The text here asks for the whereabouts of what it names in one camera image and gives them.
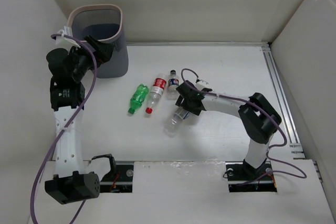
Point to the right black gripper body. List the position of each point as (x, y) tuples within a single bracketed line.
[(188, 107)]

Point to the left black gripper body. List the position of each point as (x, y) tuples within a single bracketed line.
[(83, 57)]

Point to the black cap Pepsi bottle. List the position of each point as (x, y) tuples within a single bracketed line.
[(173, 83)]

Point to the red label clear bottle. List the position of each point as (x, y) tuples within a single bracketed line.
[(156, 92)]

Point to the clear bottle white-blue label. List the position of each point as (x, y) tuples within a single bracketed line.
[(172, 125)]

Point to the green plastic bottle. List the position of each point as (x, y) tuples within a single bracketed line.
[(138, 98)]

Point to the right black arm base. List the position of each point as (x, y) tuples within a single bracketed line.
[(240, 182)]

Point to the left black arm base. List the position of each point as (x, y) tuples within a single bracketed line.
[(121, 181)]

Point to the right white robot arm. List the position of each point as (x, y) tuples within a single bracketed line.
[(260, 120)]

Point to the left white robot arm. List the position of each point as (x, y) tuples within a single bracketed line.
[(73, 180)]

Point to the grey mesh waste bin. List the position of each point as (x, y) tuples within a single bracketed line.
[(103, 22)]

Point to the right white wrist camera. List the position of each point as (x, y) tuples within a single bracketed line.
[(203, 83)]

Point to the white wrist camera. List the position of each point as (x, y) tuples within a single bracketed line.
[(203, 83), (64, 42)]

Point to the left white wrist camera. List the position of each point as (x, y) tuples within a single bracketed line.
[(64, 42)]

